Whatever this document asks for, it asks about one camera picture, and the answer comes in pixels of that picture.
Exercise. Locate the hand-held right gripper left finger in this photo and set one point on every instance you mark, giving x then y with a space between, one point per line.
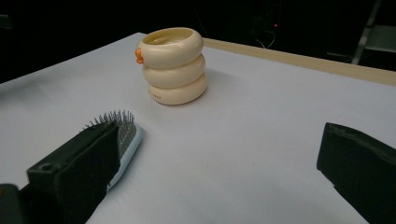
77 168

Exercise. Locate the light blue hairbrush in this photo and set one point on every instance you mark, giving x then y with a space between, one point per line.
131 144

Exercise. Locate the white metal desk frame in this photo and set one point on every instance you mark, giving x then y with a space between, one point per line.
383 39

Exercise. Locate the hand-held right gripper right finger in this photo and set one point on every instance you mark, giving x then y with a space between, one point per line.
361 161

